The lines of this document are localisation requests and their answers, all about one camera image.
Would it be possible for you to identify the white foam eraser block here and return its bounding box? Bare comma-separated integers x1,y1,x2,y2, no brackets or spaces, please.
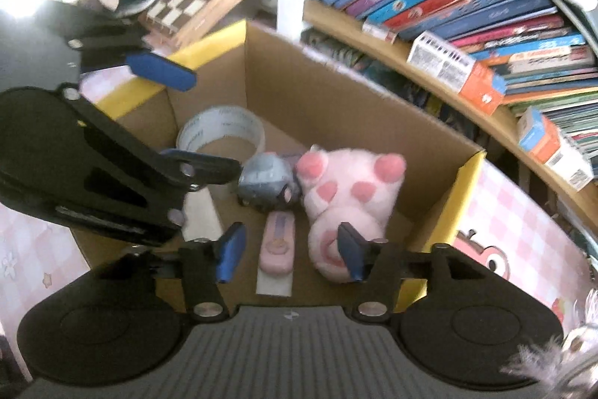
182,187,223,242

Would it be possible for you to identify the pink small device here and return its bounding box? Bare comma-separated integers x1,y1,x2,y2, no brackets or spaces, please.
259,212,296,276

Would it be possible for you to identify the grey toy car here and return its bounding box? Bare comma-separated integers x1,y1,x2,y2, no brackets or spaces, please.
236,153,301,212

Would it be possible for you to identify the small white charger cube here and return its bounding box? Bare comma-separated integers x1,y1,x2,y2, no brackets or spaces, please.
255,268,293,298

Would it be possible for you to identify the clear tape roll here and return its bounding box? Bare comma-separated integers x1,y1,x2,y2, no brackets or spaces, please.
176,105,266,154

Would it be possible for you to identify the pink plush toy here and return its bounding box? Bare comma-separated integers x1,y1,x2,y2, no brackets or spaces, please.
295,149,406,283

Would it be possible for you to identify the yellow cardboard box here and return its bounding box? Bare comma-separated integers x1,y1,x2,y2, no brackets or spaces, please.
82,21,484,311

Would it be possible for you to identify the pink cartoon table mat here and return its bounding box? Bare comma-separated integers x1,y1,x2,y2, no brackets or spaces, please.
0,52,598,334

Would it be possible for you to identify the orange white carton box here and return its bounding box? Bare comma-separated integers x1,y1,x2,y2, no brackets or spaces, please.
407,31,506,116

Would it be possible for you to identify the wooden bookshelf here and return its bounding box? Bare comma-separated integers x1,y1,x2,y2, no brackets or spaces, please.
274,0,598,236

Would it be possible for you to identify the row of books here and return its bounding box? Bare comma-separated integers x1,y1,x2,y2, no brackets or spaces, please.
313,0,597,158

